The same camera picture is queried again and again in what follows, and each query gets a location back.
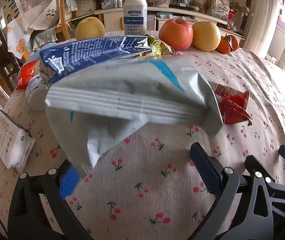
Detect white cardboard box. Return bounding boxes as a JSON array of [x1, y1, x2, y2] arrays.
[[76, 0, 98, 17]]

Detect white grey snack bag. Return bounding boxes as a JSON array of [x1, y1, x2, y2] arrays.
[[45, 55, 224, 179]]

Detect cream television cabinet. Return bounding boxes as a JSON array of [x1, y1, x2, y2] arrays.
[[70, 5, 245, 40]]

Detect white and blue milk carton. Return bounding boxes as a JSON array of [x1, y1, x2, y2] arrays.
[[39, 35, 150, 85]]

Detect wrapped small glass bottles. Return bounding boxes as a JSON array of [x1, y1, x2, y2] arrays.
[[101, 0, 123, 9]]

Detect cherry print tablecloth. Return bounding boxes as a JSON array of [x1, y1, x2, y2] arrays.
[[0, 31, 285, 240]]

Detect white tissue pack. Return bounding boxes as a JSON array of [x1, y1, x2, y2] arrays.
[[0, 109, 36, 169]]

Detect metal tin box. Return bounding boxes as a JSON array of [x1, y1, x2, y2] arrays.
[[146, 14, 156, 32]]

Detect dark wooden chair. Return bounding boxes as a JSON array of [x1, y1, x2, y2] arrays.
[[0, 17, 15, 88]]

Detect dining table with printed cloth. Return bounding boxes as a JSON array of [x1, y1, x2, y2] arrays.
[[6, 0, 63, 60]]

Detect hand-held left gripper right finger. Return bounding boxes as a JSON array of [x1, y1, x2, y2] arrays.
[[189, 142, 283, 240]]

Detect yellow green snack wrapper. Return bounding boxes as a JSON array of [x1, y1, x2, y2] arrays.
[[137, 34, 177, 57]]

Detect small white yogurt bottle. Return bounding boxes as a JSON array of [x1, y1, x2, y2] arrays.
[[26, 75, 50, 112]]

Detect red apple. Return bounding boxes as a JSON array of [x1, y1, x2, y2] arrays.
[[159, 19, 194, 51]]

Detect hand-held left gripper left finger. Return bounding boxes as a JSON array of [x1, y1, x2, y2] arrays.
[[7, 160, 94, 240]]

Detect standing air conditioner lace cover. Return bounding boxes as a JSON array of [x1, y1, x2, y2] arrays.
[[242, 0, 283, 53]]

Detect white milk bottle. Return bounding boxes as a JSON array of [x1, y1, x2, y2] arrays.
[[122, 0, 148, 37]]

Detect yellow pear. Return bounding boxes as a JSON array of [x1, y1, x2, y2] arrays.
[[75, 17, 106, 41], [192, 21, 221, 52]]

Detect red snack wrapper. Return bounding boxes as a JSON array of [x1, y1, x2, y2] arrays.
[[16, 60, 39, 91], [209, 81, 253, 126]]

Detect clear gift bag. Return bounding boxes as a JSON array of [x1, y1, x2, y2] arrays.
[[210, 0, 230, 20]]

